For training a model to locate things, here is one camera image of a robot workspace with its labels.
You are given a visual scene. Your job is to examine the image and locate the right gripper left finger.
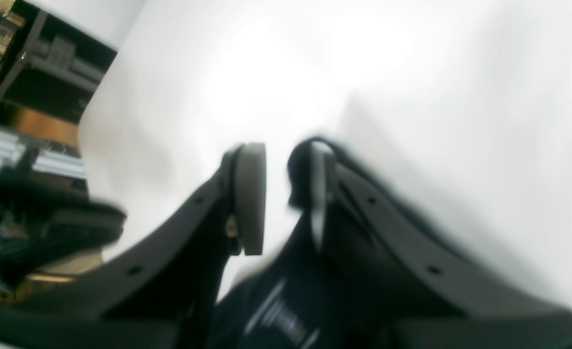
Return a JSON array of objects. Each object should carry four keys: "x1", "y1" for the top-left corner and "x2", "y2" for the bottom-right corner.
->
[{"x1": 0, "y1": 143, "x2": 266, "y2": 349}]

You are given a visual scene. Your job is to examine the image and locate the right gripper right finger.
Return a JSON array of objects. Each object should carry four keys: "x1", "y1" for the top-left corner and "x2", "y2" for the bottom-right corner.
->
[{"x1": 310, "y1": 143, "x2": 572, "y2": 349}]

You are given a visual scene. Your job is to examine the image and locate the black T-shirt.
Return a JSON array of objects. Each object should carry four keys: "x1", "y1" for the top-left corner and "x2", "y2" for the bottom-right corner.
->
[{"x1": 208, "y1": 137, "x2": 470, "y2": 349}]

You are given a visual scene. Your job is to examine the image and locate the black shelving unit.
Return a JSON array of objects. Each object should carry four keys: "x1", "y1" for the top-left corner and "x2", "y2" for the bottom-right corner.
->
[{"x1": 0, "y1": 0, "x2": 117, "y2": 124}]

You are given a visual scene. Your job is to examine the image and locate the aluminium frame rail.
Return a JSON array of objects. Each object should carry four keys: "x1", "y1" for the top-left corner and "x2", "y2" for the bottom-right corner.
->
[{"x1": 0, "y1": 127, "x2": 86, "y2": 179}]

